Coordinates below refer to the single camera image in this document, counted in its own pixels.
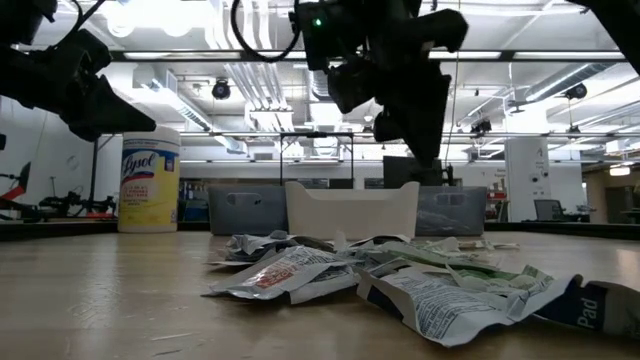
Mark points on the navy pad packet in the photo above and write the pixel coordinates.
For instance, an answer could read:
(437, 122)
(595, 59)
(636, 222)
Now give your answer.
(590, 310)

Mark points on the red and black equipment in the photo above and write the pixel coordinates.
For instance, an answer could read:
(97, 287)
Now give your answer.
(15, 193)

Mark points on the rig light bar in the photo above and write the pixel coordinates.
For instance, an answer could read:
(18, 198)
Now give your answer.
(507, 55)

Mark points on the yellow Lysol wipes canister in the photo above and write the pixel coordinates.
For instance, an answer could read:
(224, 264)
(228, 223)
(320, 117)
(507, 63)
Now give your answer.
(150, 200)

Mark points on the black ceiling spotlight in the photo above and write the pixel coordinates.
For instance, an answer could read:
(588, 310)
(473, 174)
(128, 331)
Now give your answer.
(576, 91)
(220, 90)

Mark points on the black metal table frame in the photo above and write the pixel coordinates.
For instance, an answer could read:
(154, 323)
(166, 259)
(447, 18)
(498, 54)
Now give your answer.
(60, 230)

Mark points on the glowing ceiling light panel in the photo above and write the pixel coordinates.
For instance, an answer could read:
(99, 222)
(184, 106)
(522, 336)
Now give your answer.
(620, 170)

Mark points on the black computer monitor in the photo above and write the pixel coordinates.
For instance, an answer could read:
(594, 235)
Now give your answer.
(400, 175)

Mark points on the white plastic bin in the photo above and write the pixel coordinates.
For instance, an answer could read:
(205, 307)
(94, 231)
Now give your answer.
(350, 210)

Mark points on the silver ventilation duct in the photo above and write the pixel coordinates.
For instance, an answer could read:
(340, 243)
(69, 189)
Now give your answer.
(320, 85)

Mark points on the white packet red label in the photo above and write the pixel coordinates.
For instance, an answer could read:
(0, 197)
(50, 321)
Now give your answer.
(280, 272)

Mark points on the black office chair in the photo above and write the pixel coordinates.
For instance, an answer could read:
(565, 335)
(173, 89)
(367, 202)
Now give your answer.
(547, 209)

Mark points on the white square pillar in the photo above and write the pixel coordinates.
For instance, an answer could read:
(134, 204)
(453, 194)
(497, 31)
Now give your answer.
(527, 180)

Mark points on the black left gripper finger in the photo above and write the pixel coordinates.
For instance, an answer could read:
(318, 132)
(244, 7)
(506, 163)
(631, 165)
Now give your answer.
(95, 129)
(112, 110)

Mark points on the translucent grey plastic bin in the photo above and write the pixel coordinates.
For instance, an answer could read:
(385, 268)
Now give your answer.
(245, 215)
(460, 220)

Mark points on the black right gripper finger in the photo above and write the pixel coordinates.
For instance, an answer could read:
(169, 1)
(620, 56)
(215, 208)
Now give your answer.
(387, 130)
(420, 120)

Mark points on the white drug facts packet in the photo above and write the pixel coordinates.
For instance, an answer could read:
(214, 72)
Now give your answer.
(250, 245)
(440, 310)

